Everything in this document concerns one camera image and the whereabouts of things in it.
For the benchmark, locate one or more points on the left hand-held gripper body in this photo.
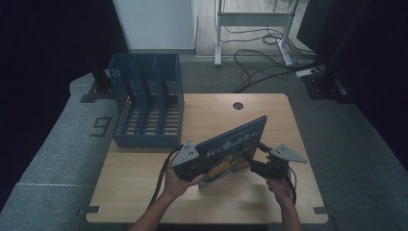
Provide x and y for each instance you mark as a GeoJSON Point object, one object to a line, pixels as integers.
{"type": "Point", "coordinates": [187, 165]}

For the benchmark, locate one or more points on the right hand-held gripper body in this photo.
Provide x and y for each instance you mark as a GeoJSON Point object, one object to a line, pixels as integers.
{"type": "Point", "coordinates": [272, 168]}

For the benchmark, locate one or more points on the colourful cartoon picture book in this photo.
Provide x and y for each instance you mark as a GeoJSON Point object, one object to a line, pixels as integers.
{"type": "Point", "coordinates": [232, 142]}

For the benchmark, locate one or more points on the person's right hand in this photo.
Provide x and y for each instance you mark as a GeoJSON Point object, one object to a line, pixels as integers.
{"type": "Point", "coordinates": [282, 187]}

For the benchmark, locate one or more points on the person's left hand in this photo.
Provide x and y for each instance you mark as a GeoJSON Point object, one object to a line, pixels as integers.
{"type": "Point", "coordinates": [176, 187]}

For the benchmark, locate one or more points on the blue perforated file rack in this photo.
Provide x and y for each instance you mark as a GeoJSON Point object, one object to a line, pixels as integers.
{"type": "Point", "coordinates": [150, 141]}

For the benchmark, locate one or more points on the black stand base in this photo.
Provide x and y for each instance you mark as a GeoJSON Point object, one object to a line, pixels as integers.
{"type": "Point", "coordinates": [324, 86]}
{"type": "Point", "coordinates": [97, 91]}

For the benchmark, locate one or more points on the white power strip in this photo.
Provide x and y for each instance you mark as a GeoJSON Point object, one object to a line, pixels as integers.
{"type": "Point", "coordinates": [306, 72]}

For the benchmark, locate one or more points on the white panel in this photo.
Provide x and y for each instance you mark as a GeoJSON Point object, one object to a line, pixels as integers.
{"type": "Point", "coordinates": [157, 24]}

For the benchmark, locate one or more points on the white metal desk frame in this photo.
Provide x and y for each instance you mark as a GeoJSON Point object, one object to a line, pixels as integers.
{"type": "Point", "coordinates": [253, 18]}

